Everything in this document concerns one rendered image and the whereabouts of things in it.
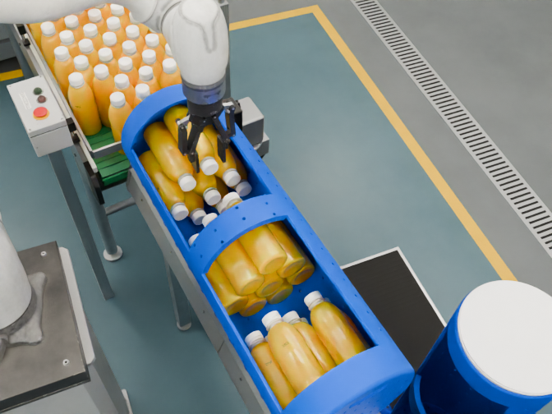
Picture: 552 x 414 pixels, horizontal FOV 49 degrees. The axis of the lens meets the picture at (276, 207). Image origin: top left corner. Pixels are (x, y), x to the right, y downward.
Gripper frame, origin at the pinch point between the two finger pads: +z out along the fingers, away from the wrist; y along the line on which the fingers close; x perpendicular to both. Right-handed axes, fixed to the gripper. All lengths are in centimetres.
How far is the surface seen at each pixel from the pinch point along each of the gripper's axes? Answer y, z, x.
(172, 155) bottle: -6.1, 4.4, 7.4
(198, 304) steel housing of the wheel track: -13.5, 31.9, -18.6
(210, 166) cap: -0.3, 2.2, -1.6
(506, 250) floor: 135, 119, -19
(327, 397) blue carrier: -7, -3, -62
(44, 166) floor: -31, 120, 125
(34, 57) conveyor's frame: -22, 30, 90
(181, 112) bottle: 0.3, 0.1, 15.9
